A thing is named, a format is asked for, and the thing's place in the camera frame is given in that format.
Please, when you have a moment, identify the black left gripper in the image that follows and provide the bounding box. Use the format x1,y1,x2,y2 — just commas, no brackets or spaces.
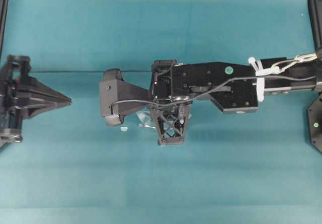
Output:
1,55,71,143

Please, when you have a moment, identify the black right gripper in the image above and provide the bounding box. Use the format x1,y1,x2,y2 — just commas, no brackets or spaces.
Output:
150,59,192,146

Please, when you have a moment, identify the silver zip bag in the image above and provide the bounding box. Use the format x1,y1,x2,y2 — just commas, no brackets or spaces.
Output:
136,110,156,129

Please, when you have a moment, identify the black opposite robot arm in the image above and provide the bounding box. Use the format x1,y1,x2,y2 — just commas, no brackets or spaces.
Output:
1,53,321,145

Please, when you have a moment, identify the white zip tie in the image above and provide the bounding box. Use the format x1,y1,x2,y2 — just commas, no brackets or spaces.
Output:
248,57,280,102

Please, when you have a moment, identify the small white tape piece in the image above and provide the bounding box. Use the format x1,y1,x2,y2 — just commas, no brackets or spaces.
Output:
120,126,128,132

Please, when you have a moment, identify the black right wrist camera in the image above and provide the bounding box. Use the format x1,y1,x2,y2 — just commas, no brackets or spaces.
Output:
99,68,151,126

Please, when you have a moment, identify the black left frame rail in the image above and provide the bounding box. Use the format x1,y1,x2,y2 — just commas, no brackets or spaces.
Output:
0,0,9,56

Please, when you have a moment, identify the black camera cable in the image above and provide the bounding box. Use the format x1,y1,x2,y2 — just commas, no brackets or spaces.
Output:
110,74,317,110

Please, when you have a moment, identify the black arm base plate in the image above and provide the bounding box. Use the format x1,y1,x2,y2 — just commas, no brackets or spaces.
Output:
307,92,321,154

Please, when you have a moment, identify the black aluminium frame rail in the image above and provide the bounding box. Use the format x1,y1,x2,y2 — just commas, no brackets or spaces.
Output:
307,0,321,59

